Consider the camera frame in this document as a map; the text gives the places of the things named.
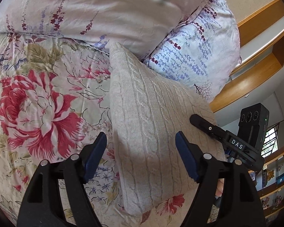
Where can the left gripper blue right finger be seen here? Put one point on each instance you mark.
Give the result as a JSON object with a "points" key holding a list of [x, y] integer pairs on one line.
{"points": [[240, 203]]}

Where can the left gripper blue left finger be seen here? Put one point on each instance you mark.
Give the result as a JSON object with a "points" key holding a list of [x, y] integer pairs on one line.
{"points": [[42, 205]]}

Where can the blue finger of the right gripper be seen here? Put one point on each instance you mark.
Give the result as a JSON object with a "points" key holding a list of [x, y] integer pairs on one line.
{"points": [[210, 129]]}

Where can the beige cable-knit sweater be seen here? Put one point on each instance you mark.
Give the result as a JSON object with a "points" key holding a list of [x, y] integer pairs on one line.
{"points": [[147, 110]]}

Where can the person's right hand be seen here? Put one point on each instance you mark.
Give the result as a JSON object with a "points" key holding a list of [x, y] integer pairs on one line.
{"points": [[219, 188]]}

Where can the wooden bookshelf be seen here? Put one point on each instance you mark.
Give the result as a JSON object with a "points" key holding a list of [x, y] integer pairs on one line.
{"points": [[269, 183]]}

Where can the blue lavender print pillow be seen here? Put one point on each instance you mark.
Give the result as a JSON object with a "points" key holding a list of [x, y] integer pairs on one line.
{"points": [[201, 52]]}

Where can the wooden headboard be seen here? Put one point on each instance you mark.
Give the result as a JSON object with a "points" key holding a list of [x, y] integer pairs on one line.
{"points": [[262, 52]]}

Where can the floral bed sheet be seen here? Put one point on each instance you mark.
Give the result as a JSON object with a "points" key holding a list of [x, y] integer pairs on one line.
{"points": [[55, 100]]}

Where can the pink floral pillow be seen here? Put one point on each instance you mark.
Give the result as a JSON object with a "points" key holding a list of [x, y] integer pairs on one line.
{"points": [[140, 25]]}

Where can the black camera box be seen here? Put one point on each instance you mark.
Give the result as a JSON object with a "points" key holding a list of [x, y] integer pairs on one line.
{"points": [[253, 125]]}

